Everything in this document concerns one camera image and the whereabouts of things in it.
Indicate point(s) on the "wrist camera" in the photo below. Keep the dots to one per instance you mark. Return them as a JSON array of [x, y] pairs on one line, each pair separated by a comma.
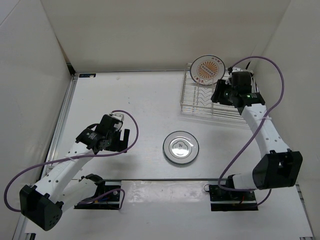
[[234, 69], [119, 116]]

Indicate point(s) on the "orange sunburst plate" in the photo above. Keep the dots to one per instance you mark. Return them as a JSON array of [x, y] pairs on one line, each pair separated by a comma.
[[206, 70]]

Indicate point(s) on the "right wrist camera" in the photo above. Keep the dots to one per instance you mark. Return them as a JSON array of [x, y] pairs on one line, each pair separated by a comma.
[[234, 69]]

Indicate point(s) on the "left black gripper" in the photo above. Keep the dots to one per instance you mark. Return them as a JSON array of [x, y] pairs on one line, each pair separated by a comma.
[[120, 145]]

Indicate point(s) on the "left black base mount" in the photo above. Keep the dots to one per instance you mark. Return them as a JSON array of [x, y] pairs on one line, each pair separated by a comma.
[[112, 199]]

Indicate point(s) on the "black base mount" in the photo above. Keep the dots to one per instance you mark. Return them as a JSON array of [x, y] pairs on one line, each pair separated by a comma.
[[112, 199], [230, 201]]

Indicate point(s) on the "aluminium table rail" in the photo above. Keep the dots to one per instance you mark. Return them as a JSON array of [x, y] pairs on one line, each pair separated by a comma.
[[63, 115]]

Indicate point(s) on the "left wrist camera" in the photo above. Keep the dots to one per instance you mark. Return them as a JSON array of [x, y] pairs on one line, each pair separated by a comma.
[[119, 116]]

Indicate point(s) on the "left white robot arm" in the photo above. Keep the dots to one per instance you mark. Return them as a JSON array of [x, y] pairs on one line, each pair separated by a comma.
[[45, 201]]

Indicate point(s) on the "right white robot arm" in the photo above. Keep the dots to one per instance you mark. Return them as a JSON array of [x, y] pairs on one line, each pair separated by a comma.
[[279, 166]]

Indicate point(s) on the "small black label sticker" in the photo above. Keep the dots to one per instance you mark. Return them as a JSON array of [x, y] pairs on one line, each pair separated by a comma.
[[87, 75]]

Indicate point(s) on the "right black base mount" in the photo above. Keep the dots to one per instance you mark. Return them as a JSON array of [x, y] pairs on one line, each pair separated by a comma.
[[230, 201]]

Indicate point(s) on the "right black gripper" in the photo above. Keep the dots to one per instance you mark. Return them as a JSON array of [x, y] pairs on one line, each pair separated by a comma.
[[217, 97]]

